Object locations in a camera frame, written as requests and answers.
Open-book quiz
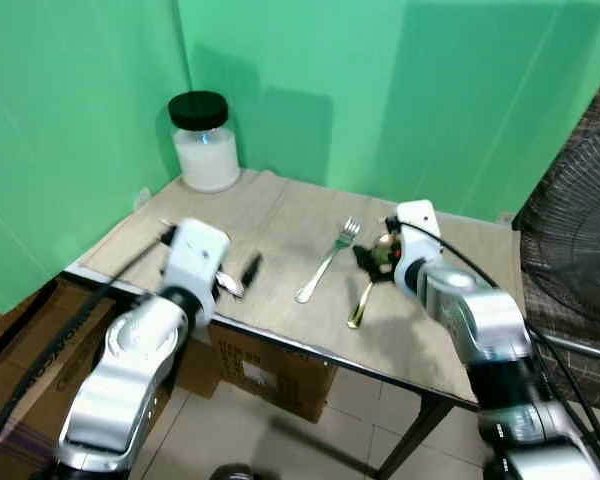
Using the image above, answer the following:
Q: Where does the silver fork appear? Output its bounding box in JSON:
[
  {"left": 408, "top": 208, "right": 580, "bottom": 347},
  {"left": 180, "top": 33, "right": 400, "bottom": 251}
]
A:
[{"left": 296, "top": 218, "right": 363, "bottom": 304}]

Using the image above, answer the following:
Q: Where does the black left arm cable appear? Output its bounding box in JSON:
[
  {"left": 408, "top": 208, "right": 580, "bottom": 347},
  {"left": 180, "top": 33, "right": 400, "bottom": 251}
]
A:
[{"left": 0, "top": 226, "right": 177, "bottom": 471}]

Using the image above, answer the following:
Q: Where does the gold spoon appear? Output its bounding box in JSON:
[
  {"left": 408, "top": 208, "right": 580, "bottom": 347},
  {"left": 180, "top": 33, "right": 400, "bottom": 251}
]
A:
[{"left": 346, "top": 235, "right": 399, "bottom": 330}]

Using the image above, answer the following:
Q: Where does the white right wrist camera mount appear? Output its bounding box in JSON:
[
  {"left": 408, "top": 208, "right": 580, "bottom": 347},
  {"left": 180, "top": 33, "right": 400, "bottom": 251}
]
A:
[{"left": 392, "top": 200, "right": 444, "bottom": 291}]

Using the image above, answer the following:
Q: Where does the white jar with black lid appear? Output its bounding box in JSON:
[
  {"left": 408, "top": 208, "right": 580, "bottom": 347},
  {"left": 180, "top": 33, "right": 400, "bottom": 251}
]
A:
[{"left": 168, "top": 91, "right": 242, "bottom": 194}]

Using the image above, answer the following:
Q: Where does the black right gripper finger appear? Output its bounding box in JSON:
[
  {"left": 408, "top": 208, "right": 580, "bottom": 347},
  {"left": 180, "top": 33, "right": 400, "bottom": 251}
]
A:
[{"left": 352, "top": 245, "right": 383, "bottom": 287}]

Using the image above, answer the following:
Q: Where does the black robot foot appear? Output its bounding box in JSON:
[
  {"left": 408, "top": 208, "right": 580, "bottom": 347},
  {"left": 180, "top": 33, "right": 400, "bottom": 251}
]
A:
[{"left": 208, "top": 463, "right": 257, "bottom": 480}]

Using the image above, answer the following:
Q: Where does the small brown cardboard box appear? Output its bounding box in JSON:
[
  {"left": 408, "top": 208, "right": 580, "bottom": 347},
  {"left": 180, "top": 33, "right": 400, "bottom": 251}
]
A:
[{"left": 174, "top": 322, "right": 338, "bottom": 423}]

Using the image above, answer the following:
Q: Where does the black pedestal fan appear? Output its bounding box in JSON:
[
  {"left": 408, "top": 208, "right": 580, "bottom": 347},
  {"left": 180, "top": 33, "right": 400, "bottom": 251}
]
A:
[{"left": 513, "top": 118, "right": 600, "bottom": 343}]

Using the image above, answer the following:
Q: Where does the silver spoon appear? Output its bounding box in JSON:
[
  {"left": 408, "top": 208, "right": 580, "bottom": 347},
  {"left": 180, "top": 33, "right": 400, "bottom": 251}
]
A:
[{"left": 216, "top": 272, "right": 247, "bottom": 300}]

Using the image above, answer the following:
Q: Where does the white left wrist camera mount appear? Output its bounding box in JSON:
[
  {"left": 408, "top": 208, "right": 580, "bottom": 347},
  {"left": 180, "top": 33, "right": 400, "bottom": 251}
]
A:
[{"left": 163, "top": 219, "right": 232, "bottom": 302}]

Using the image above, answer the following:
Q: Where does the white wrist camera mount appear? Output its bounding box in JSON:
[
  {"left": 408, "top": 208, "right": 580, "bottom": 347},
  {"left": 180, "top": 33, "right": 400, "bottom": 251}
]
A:
[
  {"left": 392, "top": 200, "right": 444, "bottom": 291},
  {"left": 163, "top": 219, "right": 232, "bottom": 302}
]

